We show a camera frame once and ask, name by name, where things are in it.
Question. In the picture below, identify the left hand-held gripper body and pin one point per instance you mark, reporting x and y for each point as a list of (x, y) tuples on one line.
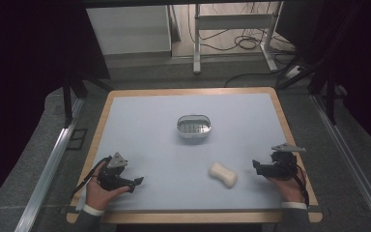
[(112, 179)]

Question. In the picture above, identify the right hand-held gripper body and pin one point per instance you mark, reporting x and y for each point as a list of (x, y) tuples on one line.
[(281, 166)]

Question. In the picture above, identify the person's left hand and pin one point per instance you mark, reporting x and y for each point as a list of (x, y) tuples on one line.
[(96, 193)]

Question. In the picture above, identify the person's right hand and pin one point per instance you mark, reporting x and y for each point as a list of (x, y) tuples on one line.
[(291, 190)]

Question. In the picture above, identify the white soap bar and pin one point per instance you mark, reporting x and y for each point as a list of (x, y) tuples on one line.
[(223, 174)]

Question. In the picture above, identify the light blue table mat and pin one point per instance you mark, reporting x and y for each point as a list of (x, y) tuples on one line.
[(174, 161)]

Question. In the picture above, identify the grey soap dish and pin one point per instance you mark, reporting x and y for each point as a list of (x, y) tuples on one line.
[(194, 126)]

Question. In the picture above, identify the black metal stand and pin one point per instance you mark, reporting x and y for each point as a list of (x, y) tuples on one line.
[(74, 93), (319, 80)]

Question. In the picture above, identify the white power strip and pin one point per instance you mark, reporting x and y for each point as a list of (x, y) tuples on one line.
[(293, 72)]

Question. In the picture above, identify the black curtain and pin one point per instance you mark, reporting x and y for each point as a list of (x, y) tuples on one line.
[(351, 42), (29, 48)]

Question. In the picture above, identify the white cabinet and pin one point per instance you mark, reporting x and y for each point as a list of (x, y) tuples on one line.
[(128, 29)]

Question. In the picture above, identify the black floor bracket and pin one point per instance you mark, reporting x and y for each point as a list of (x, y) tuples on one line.
[(77, 139)]

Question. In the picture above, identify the aluminium rail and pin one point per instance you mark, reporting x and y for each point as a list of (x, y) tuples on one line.
[(354, 161), (46, 174)]

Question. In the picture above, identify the white metal desk frame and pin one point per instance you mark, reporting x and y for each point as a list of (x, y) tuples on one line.
[(232, 22)]

